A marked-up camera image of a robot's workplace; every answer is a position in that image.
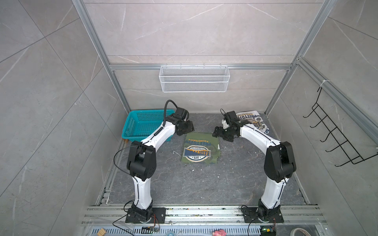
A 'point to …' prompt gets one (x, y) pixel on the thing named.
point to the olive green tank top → (201, 147)
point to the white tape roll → (295, 229)
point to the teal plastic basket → (140, 124)
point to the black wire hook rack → (355, 158)
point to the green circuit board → (267, 230)
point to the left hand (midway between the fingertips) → (191, 126)
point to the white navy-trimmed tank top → (254, 114)
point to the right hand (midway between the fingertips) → (217, 135)
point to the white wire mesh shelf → (194, 79)
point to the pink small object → (219, 232)
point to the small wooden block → (101, 232)
